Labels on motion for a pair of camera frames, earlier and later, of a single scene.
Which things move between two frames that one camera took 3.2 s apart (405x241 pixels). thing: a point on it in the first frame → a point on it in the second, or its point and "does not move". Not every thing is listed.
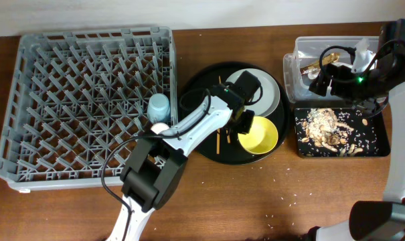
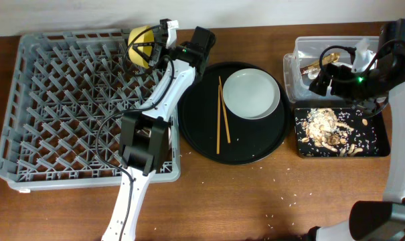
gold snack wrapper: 333,57 does not move
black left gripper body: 243,121 → 161,56
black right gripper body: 349,86 does not move
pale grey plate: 270,96 does not move
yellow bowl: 262,136 → 147,36
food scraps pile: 322,129 does not move
